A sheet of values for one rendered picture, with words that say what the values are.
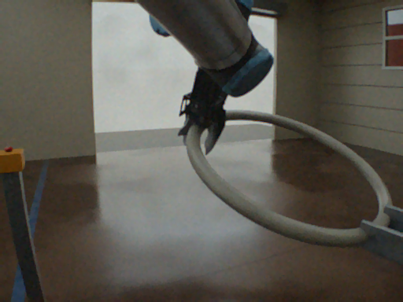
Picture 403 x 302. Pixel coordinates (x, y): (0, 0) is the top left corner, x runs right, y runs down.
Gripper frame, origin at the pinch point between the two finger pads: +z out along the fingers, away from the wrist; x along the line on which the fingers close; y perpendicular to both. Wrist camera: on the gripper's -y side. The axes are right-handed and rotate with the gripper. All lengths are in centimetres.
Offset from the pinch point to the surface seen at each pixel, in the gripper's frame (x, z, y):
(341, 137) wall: 118, 229, -742
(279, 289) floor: 53, 128, -87
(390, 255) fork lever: 44.9, -7.1, 19.5
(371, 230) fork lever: 40.4, -8.3, 16.9
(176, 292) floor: -8, 143, -55
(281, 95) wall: -69, 177, -711
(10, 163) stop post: -76, 42, 5
